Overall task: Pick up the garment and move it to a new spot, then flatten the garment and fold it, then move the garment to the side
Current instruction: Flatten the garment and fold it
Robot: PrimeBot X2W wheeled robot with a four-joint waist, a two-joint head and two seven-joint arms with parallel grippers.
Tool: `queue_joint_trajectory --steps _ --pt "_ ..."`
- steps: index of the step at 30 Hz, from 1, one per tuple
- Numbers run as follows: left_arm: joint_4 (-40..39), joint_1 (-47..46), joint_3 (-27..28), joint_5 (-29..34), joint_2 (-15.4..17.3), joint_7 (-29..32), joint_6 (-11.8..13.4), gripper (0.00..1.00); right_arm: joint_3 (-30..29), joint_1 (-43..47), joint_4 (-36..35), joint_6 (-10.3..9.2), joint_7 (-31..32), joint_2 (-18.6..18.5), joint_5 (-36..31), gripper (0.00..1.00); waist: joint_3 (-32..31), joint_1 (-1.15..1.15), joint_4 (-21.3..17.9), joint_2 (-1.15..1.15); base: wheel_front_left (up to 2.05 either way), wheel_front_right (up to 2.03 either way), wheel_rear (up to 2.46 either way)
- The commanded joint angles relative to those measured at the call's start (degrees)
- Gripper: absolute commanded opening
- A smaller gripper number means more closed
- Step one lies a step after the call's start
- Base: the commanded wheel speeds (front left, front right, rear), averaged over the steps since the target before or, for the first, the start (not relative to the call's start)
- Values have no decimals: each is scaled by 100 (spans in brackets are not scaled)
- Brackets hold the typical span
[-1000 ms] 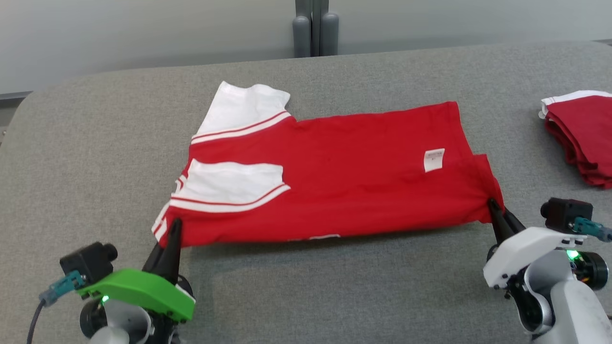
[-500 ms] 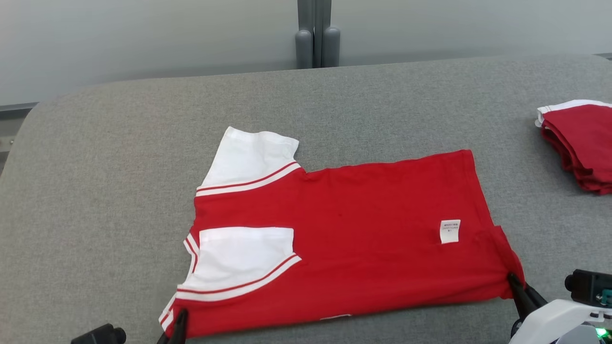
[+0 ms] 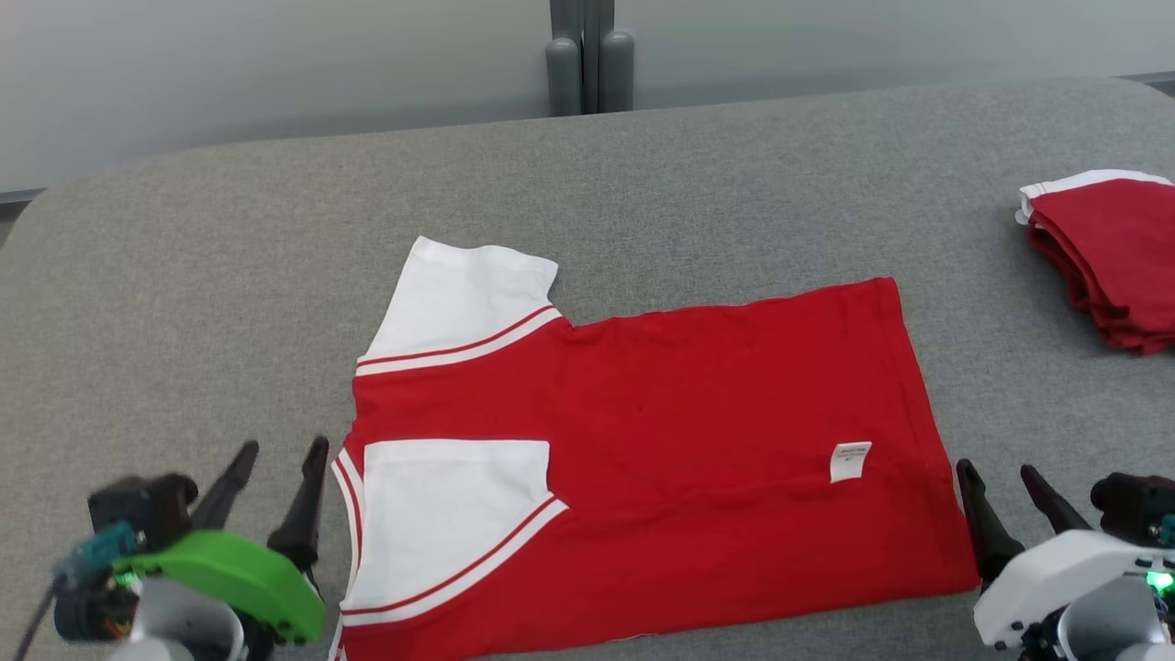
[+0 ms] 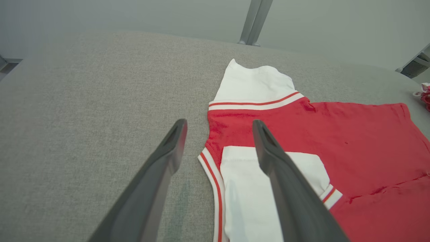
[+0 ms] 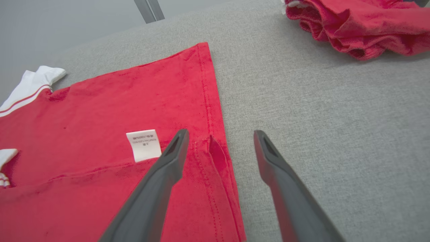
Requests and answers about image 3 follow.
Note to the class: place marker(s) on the red and white shirt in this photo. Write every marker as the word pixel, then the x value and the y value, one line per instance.
pixel 688 413

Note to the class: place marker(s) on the grey partition post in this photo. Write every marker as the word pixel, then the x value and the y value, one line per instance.
pixel 565 73

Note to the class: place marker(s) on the red shorts with white stripe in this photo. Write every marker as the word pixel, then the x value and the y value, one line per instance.
pixel 1120 248

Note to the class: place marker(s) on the grey wall baseboard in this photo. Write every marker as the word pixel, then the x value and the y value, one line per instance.
pixel 1152 81

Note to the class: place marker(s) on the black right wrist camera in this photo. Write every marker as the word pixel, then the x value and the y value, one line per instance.
pixel 1134 505

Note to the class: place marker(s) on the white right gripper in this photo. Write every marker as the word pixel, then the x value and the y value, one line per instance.
pixel 1046 578

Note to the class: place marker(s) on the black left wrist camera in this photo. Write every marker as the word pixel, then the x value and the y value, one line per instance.
pixel 138 509

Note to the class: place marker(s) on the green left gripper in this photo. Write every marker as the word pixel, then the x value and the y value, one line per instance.
pixel 239 574

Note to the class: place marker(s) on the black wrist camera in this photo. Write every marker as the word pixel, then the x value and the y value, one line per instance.
pixel 1134 505
pixel 138 509

